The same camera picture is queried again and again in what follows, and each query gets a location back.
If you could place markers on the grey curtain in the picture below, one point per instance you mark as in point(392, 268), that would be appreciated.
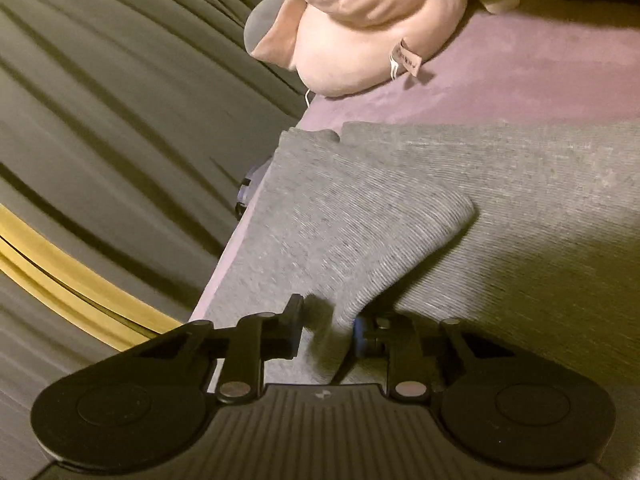
point(125, 110)

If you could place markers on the pink plush toy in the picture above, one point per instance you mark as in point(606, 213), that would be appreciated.
point(360, 40)

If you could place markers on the dark plastic object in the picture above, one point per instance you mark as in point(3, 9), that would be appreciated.
point(246, 190)

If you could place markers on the grey ribbed pants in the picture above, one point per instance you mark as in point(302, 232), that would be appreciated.
point(360, 220)

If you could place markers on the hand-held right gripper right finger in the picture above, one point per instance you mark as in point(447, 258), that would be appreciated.
point(358, 336)

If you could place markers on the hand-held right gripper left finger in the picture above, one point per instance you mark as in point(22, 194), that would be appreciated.
point(293, 327)

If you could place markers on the yellow curtain band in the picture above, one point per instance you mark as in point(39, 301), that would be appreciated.
point(60, 270)

